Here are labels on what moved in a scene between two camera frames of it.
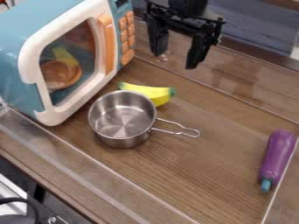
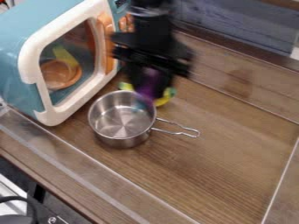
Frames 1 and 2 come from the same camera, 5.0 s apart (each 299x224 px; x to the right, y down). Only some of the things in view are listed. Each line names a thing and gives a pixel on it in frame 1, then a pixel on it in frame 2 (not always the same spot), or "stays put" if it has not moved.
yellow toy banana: [159, 94] stays put
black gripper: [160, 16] -> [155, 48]
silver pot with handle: [123, 118] stays put
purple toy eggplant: [281, 147] -> [150, 84]
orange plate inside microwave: [60, 73] stays put
